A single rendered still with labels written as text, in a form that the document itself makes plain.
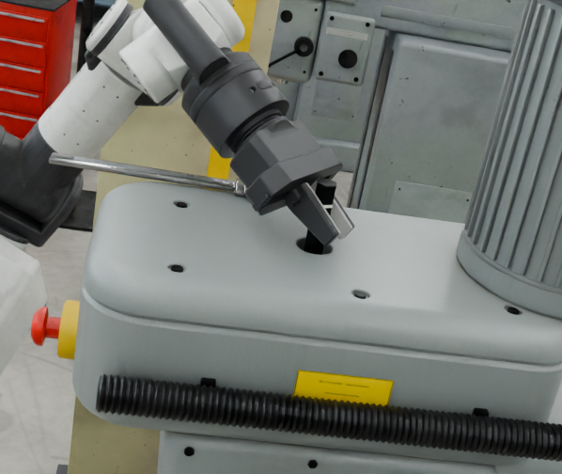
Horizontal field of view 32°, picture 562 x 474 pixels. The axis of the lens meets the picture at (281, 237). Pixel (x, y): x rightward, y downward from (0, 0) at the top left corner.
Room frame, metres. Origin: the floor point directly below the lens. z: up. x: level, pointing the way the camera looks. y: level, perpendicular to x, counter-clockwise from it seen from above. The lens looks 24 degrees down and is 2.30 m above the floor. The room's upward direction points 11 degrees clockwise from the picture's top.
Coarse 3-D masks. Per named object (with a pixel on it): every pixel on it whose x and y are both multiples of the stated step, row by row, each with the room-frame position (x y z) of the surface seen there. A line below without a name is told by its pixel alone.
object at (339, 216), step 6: (312, 186) 0.92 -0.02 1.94; (336, 198) 0.92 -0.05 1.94; (336, 204) 0.91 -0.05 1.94; (336, 210) 0.91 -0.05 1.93; (342, 210) 0.91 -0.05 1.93; (336, 216) 0.91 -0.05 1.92; (342, 216) 0.90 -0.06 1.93; (348, 216) 0.91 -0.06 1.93; (336, 222) 0.91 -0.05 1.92; (342, 222) 0.90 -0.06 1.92; (348, 222) 0.90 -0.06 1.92; (342, 228) 0.90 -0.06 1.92; (348, 228) 0.90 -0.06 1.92; (342, 234) 0.90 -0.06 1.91
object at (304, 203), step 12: (300, 192) 0.90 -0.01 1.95; (312, 192) 0.90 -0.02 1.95; (288, 204) 0.90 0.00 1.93; (300, 204) 0.90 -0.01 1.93; (312, 204) 0.89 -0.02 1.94; (300, 216) 0.90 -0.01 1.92; (312, 216) 0.89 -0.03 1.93; (324, 216) 0.88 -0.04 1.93; (312, 228) 0.89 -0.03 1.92; (324, 228) 0.88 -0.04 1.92; (336, 228) 0.88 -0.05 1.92; (324, 240) 0.88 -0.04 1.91
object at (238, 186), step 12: (60, 156) 0.99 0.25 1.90; (72, 156) 1.00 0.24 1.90; (96, 168) 0.99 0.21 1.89; (108, 168) 0.99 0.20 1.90; (120, 168) 0.99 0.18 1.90; (132, 168) 1.00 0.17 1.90; (144, 168) 1.00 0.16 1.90; (156, 168) 1.01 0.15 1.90; (168, 180) 0.99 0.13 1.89; (180, 180) 1.00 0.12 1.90; (192, 180) 1.00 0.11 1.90; (204, 180) 1.00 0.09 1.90; (216, 180) 1.01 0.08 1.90; (228, 180) 1.02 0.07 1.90; (240, 180) 1.02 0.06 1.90; (240, 192) 0.99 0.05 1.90
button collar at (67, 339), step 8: (64, 304) 0.87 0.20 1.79; (72, 304) 0.87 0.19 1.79; (64, 312) 0.86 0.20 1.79; (72, 312) 0.86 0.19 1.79; (64, 320) 0.85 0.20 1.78; (72, 320) 0.85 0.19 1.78; (64, 328) 0.85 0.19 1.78; (72, 328) 0.85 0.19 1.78; (64, 336) 0.84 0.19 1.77; (72, 336) 0.84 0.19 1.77; (64, 344) 0.84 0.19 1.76; (72, 344) 0.84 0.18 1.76; (64, 352) 0.84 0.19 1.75; (72, 352) 0.84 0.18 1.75
